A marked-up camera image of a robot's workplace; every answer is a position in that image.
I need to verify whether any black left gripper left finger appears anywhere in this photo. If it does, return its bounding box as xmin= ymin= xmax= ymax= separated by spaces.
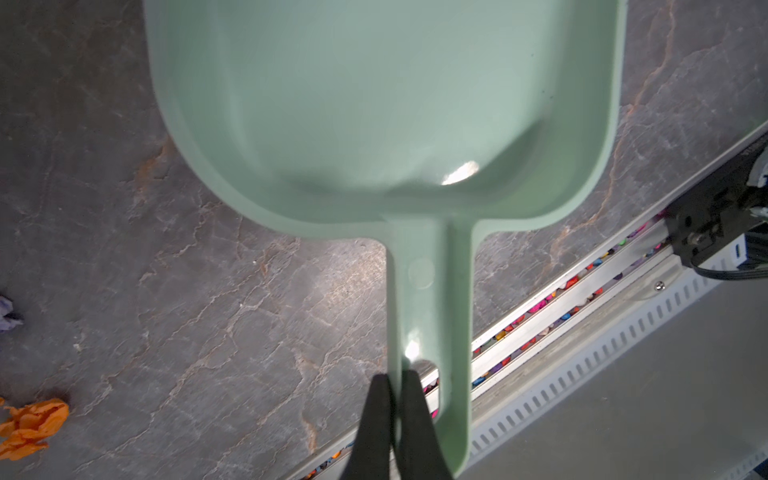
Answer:
xmin=340 ymin=374 xmax=393 ymax=480

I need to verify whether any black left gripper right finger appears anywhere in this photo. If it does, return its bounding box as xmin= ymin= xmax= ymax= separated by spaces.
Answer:
xmin=397 ymin=370 xmax=453 ymax=480

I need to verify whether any green plastic dustpan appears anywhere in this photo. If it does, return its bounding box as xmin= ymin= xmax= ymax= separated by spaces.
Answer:
xmin=143 ymin=1 xmax=628 ymax=478

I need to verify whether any orange paper scrap centre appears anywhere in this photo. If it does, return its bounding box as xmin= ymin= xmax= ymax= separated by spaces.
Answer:
xmin=1 ymin=398 xmax=70 ymax=461

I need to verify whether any purple paper scrap centre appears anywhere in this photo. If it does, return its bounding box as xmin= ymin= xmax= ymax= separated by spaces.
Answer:
xmin=0 ymin=296 xmax=24 ymax=333

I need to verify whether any aluminium front rail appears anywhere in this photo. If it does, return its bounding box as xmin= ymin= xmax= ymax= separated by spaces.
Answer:
xmin=281 ymin=119 xmax=768 ymax=480

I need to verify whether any white vented cable duct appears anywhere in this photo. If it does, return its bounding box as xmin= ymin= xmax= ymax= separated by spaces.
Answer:
xmin=468 ymin=247 xmax=720 ymax=465

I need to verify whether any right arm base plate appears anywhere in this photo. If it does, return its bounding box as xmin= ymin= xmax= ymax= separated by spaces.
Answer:
xmin=666 ymin=134 xmax=767 ymax=273

